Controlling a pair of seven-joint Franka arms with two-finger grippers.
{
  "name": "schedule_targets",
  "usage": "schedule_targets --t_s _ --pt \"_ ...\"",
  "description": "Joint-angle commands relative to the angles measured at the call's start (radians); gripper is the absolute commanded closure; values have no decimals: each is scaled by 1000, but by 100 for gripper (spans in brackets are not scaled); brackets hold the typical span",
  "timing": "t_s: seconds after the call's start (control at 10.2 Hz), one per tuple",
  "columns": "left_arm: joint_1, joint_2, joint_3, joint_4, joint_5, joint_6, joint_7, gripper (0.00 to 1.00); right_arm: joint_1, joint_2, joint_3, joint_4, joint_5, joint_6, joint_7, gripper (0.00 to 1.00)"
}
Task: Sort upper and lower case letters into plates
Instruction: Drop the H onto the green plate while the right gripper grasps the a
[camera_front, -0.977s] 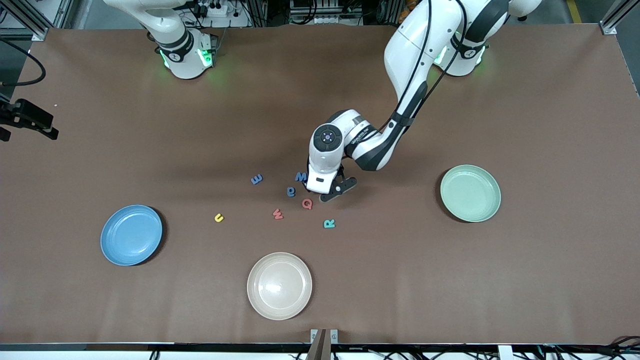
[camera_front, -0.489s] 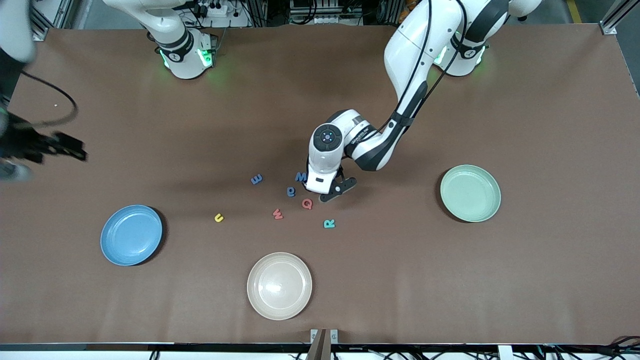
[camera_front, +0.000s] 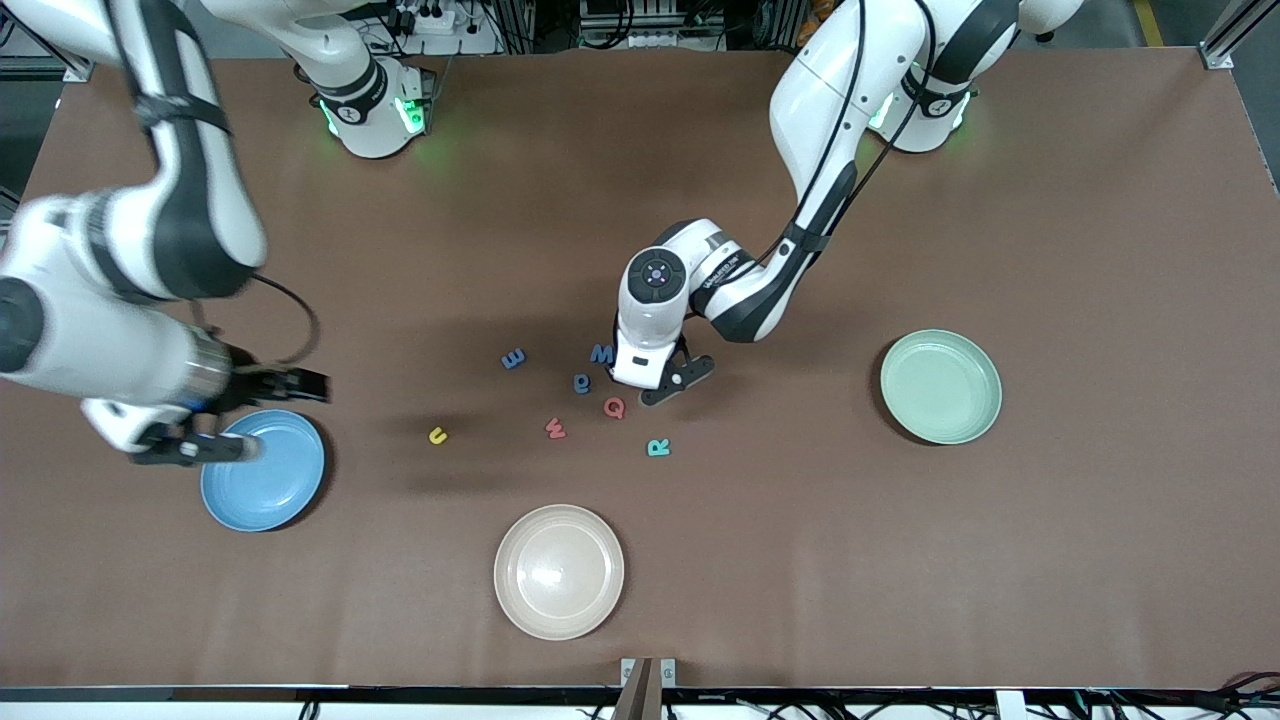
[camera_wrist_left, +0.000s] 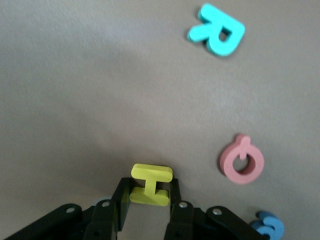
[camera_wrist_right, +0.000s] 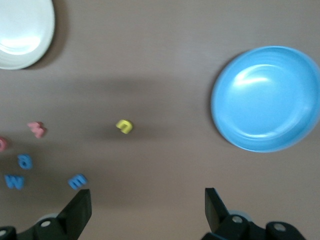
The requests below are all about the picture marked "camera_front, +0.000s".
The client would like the blue round plate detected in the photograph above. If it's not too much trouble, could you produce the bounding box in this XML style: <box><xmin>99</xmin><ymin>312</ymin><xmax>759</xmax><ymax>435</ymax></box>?
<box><xmin>200</xmin><ymin>409</ymin><xmax>327</xmax><ymax>533</ymax></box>

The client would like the beige round plate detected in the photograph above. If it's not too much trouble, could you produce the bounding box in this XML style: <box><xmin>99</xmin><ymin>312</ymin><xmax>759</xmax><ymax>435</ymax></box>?
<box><xmin>493</xmin><ymin>504</ymin><xmax>626</xmax><ymax>642</ymax></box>

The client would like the brown table cover mat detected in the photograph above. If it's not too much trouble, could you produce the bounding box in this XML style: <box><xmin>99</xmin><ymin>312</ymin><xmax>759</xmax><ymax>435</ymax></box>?
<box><xmin>0</xmin><ymin>48</ymin><xmax>1280</xmax><ymax>691</ymax></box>

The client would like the white power strip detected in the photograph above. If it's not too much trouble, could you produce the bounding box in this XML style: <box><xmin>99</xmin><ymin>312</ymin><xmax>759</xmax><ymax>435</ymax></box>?
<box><xmin>395</xmin><ymin>0</ymin><xmax>463</xmax><ymax>37</ymax></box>

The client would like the white control box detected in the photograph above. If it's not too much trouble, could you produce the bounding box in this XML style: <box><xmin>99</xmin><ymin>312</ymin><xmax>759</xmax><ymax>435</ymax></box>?
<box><xmin>580</xmin><ymin>0</ymin><xmax>726</xmax><ymax>51</ymax></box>

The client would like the light green round plate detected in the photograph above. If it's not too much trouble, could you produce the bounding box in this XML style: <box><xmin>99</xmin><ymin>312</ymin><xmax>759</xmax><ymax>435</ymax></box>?
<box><xmin>880</xmin><ymin>329</ymin><xmax>1003</xmax><ymax>446</ymax></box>

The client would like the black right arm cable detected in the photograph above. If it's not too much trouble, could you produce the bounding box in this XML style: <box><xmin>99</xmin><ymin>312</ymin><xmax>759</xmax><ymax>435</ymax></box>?
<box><xmin>105</xmin><ymin>0</ymin><xmax>321</xmax><ymax>371</ymax></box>

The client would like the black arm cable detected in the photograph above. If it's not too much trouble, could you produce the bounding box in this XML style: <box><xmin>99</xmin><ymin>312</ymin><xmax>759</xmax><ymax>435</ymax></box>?
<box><xmin>105</xmin><ymin>0</ymin><xmax>321</xmax><ymax>371</ymax></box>
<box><xmin>612</xmin><ymin>0</ymin><xmax>936</xmax><ymax>346</ymax></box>

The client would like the white table frame rail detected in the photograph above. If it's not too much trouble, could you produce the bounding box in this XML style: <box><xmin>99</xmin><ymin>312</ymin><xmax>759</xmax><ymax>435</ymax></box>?
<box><xmin>0</xmin><ymin>700</ymin><xmax>611</xmax><ymax>720</ymax></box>

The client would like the silver aluminium frame profile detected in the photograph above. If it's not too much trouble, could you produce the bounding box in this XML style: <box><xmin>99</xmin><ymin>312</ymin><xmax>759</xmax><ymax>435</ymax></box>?
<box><xmin>20</xmin><ymin>50</ymin><xmax>101</xmax><ymax>83</ymax></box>
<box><xmin>1200</xmin><ymin>0</ymin><xmax>1280</xmax><ymax>71</ymax></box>

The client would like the silver table edge bracket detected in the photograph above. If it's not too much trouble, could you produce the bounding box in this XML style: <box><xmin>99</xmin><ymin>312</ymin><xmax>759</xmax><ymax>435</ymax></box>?
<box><xmin>620</xmin><ymin>657</ymin><xmax>678</xmax><ymax>689</ymax></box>

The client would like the brown camera pole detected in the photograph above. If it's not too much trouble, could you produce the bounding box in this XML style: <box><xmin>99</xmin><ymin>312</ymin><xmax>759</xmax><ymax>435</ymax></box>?
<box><xmin>612</xmin><ymin>658</ymin><xmax>663</xmax><ymax>720</ymax></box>

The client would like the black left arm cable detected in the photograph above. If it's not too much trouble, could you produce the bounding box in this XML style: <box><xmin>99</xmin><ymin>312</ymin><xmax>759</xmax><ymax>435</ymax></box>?
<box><xmin>612</xmin><ymin>0</ymin><xmax>936</xmax><ymax>346</ymax></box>

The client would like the black cable bundle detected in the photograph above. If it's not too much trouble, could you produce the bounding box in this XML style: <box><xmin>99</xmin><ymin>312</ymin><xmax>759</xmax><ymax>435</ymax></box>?
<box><xmin>1080</xmin><ymin>670</ymin><xmax>1280</xmax><ymax>720</ymax></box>

